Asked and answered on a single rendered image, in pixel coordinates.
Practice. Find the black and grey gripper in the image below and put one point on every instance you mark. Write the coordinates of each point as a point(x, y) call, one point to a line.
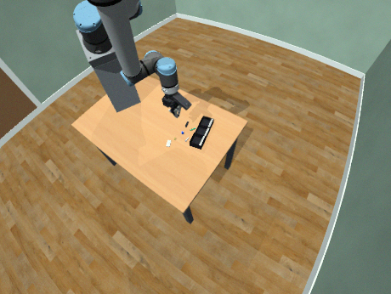
point(168, 101)

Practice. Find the black rack of three labelled bins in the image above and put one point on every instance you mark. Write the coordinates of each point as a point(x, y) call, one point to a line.
point(199, 137)

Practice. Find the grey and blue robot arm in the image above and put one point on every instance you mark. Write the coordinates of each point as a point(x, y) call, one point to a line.
point(109, 24)

